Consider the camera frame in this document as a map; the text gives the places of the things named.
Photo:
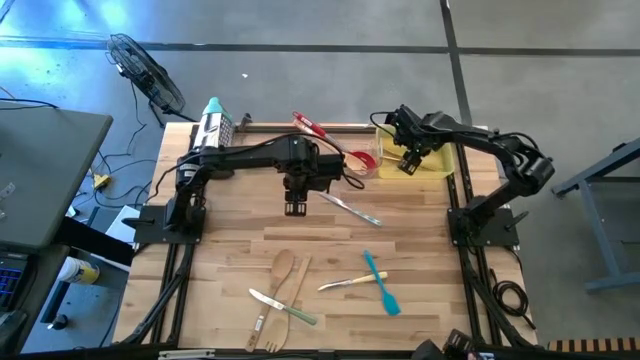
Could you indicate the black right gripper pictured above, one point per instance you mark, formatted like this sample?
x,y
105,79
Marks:
x,y
407,127

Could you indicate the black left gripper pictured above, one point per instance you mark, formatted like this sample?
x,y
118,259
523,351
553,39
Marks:
x,y
300,182

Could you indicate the wooden chopstick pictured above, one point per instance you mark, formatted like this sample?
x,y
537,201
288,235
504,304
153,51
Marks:
x,y
392,158

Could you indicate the wooden spoon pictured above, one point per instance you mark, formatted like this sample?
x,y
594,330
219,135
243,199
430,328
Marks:
x,y
284,265

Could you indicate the wooden fork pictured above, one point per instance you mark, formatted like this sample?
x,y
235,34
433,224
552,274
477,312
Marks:
x,y
276,332

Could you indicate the teal silicone spatula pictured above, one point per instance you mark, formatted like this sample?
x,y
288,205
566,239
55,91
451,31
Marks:
x,y
391,304

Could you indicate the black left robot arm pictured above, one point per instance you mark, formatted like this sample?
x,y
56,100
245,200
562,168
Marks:
x,y
240,155

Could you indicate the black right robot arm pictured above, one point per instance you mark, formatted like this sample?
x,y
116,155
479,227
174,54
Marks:
x,y
500,142

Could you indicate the yellow plastic bin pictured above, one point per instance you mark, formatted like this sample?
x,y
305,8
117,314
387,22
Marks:
x,y
440,162

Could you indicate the clear plastic bin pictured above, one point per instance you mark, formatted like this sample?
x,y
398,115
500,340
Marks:
x,y
367,137

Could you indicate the all metal table knife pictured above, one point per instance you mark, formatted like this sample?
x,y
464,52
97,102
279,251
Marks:
x,y
352,210

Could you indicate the metal box grater teal ends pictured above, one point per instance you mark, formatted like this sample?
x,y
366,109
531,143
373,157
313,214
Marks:
x,y
214,106

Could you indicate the white paper sheet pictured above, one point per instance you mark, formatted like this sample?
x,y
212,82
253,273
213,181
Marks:
x,y
122,230

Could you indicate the white edge bar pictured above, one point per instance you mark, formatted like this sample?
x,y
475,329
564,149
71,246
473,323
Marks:
x,y
185,354

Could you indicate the yellow power plug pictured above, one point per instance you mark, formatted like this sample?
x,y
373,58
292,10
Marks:
x,y
101,181

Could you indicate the black floor fan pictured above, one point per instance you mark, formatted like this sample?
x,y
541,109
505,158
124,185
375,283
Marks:
x,y
145,75

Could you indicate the white yellow canister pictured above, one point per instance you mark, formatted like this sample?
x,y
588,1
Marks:
x,y
77,271

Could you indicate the orange black striped bar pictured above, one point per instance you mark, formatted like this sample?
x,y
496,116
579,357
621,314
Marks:
x,y
590,345

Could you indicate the laptop keyboard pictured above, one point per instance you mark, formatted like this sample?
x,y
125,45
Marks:
x,y
9,285

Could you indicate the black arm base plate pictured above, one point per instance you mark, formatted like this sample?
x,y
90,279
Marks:
x,y
507,236
150,232

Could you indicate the black aluminium rig frame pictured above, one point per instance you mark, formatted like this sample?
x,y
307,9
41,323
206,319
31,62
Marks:
x,y
250,356

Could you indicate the grey metal table frame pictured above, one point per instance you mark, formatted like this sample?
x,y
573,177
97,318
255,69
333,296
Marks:
x,y
602,240

